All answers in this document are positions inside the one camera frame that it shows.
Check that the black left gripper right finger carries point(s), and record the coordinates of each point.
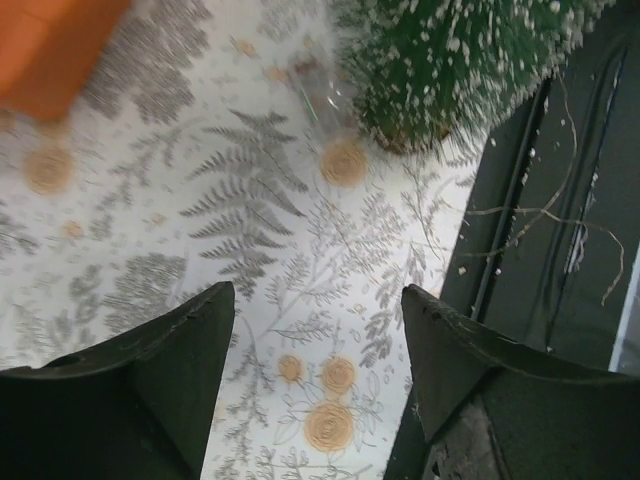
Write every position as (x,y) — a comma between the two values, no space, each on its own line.
(492,408)

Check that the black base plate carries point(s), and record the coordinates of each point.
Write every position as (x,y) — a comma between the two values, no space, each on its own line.
(548,252)

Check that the small green christmas tree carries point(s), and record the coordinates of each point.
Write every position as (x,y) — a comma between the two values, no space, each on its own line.
(426,70)

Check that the clear plastic ornament tag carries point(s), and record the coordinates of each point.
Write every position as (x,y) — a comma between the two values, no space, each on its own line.
(324,93)

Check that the floral patterned table mat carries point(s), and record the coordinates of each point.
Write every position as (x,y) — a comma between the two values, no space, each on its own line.
(186,159)

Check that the orange plastic tub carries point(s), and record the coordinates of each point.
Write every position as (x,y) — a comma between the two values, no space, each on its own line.
(48,50)

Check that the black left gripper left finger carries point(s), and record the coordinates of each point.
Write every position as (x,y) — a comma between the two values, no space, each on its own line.
(137,406)

